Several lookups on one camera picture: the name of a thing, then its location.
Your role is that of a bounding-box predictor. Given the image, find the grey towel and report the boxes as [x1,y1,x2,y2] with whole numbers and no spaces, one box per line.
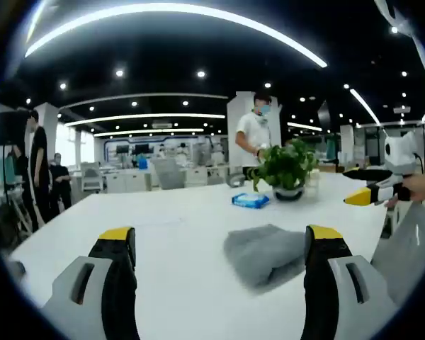
[223,223,307,288]

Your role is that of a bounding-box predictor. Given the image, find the clear glass vase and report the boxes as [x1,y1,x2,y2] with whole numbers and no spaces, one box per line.
[306,169,322,196]

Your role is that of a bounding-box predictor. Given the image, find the grey mesh office chair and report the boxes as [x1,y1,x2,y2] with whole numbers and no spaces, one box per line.
[370,200,425,306]

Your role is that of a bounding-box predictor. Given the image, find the grey round plant pot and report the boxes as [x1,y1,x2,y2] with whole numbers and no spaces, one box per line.
[271,184,305,203]

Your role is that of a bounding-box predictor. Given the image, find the green potted plant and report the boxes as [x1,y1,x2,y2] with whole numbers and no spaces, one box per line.
[246,139,319,194]

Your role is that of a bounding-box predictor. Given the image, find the white office chair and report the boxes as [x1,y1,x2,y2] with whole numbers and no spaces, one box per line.
[80,161,104,193]

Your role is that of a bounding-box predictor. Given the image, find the blue wet wipes packet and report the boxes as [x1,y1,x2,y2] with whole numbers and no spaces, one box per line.
[232,192,271,210]

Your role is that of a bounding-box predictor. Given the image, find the grey chair back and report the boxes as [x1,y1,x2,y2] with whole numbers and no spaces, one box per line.
[151,157,186,191]

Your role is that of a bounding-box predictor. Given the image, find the black screen on stand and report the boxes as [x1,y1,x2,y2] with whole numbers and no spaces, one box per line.
[0,110,32,147]

